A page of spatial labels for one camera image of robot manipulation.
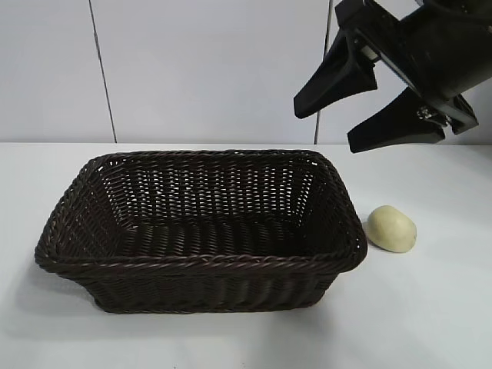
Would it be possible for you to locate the pale yellow potato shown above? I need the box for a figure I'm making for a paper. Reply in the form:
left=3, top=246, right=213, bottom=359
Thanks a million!
left=367, top=204, right=418, bottom=254

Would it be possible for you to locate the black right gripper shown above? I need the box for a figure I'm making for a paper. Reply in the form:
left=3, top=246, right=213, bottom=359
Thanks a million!
left=294, top=0, right=492, bottom=155

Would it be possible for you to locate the dark brown wicker basket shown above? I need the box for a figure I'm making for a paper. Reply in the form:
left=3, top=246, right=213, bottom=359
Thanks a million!
left=33, top=148, right=369, bottom=314

